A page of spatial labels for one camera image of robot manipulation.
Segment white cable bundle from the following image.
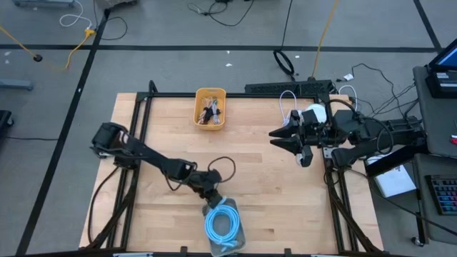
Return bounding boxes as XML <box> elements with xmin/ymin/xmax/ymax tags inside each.
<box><xmin>211</xmin><ymin>99</ymin><xmax>221</xmax><ymax>126</ymax></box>

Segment black tied cable bundle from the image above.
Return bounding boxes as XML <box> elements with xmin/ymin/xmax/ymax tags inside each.
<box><xmin>204</xmin><ymin>105</ymin><xmax>222</xmax><ymax>124</ymax></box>

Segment black coiled floor cable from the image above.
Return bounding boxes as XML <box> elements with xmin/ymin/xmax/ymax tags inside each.
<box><xmin>272</xmin><ymin>49</ymin><xmax>296</xmax><ymax>78</ymax></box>

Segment black laptop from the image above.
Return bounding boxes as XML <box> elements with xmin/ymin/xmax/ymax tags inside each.
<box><xmin>426</xmin><ymin>37</ymin><xmax>457</xmax><ymax>99</ymax></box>

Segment white cable loop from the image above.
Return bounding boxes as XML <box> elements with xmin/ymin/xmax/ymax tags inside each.
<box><xmin>278</xmin><ymin>89</ymin><xmax>298</xmax><ymax>126</ymax></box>
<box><xmin>337</xmin><ymin>84</ymin><xmax>358</xmax><ymax>112</ymax></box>

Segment light blue cable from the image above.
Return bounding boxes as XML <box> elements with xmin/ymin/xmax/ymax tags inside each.
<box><xmin>204</xmin><ymin>196</ymin><xmax>241</xmax><ymax>251</ymax></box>

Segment clear plastic bag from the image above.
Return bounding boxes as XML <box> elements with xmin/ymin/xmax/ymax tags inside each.
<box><xmin>202</xmin><ymin>196</ymin><xmax>247</xmax><ymax>257</ymax></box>

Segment grey side desk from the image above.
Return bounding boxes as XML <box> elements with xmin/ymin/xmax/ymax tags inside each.
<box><xmin>411</xmin><ymin>153</ymin><xmax>457</xmax><ymax>246</ymax></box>

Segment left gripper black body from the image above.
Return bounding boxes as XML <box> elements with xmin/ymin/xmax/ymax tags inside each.
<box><xmin>194</xmin><ymin>169</ymin><xmax>224</xmax><ymax>201</ymax></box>

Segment grey cart top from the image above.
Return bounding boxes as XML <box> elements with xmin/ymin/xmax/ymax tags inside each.
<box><xmin>412</xmin><ymin>65</ymin><xmax>457</xmax><ymax>158</ymax></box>

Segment yellow floor cable with plug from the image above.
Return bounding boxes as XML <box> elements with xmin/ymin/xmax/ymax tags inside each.
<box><xmin>65</xmin><ymin>29</ymin><xmax>98</xmax><ymax>71</ymax></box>

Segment white flat box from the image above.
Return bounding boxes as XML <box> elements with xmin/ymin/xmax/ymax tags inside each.
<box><xmin>366</xmin><ymin>153</ymin><xmax>418</xmax><ymax>198</ymax></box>

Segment backlit black keyboard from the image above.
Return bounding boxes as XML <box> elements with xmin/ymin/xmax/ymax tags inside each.
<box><xmin>425</xmin><ymin>173</ymin><xmax>457</xmax><ymax>216</ymax></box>

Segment black tangled floor cables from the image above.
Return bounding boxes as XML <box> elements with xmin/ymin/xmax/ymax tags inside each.
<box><xmin>351</xmin><ymin>63</ymin><xmax>419</xmax><ymax>119</ymax></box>

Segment black aluminium table frame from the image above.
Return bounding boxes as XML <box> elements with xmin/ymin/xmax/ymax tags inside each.
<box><xmin>80</xmin><ymin>80</ymin><xmax>386</xmax><ymax>257</ymax></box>

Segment yellow hanging cord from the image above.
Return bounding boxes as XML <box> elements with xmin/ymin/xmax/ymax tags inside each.
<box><xmin>0</xmin><ymin>24</ymin><xmax>44</xmax><ymax>63</ymax></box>
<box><xmin>311</xmin><ymin>0</ymin><xmax>339</xmax><ymax>80</ymax></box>

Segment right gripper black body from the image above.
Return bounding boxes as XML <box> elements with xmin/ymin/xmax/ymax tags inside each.
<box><xmin>291</xmin><ymin>109</ymin><xmax>335</xmax><ymax>168</ymax></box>

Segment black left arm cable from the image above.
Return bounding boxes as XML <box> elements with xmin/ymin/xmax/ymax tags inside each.
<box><xmin>206</xmin><ymin>156</ymin><xmax>237</xmax><ymax>184</ymax></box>

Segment white round object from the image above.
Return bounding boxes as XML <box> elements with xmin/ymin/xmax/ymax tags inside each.
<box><xmin>306</xmin><ymin>103</ymin><xmax>328</xmax><ymax>124</ymax></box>

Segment yellow plastic basket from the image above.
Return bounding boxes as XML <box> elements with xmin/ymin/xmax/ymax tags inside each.
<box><xmin>193</xmin><ymin>87</ymin><xmax>227</xmax><ymax>131</ymax></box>

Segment white floor cable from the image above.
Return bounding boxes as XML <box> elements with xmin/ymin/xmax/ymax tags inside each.
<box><xmin>59</xmin><ymin>0</ymin><xmax>94</xmax><ymax>30</ymax></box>

